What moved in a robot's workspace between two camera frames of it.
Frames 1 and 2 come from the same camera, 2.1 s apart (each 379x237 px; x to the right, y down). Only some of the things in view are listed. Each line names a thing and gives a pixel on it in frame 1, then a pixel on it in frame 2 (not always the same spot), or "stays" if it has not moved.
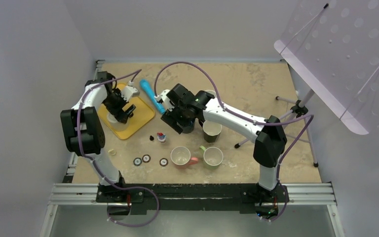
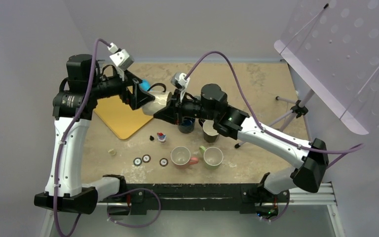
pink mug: x=180 y=157 stays
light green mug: x=212 y=157 stays
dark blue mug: x=188 y=129 stays
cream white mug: x=116 y=125 → x=161 y=99
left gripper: x=115 y=111 → x=138 y=97
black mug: x=211 y=130 stays
